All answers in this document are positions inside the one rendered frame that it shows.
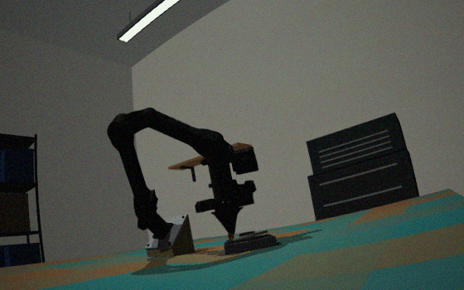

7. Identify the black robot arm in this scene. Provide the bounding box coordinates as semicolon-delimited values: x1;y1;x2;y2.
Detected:
107;108;259;240

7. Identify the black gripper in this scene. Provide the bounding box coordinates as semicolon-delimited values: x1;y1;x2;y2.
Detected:
195;176;254;234

